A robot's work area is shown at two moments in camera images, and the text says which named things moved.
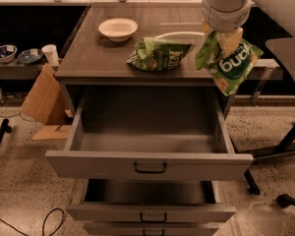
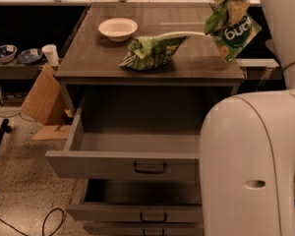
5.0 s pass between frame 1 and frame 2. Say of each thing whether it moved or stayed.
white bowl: stayed
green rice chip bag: moved
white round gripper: moved
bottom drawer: stayed
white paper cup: stayed
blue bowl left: stayed
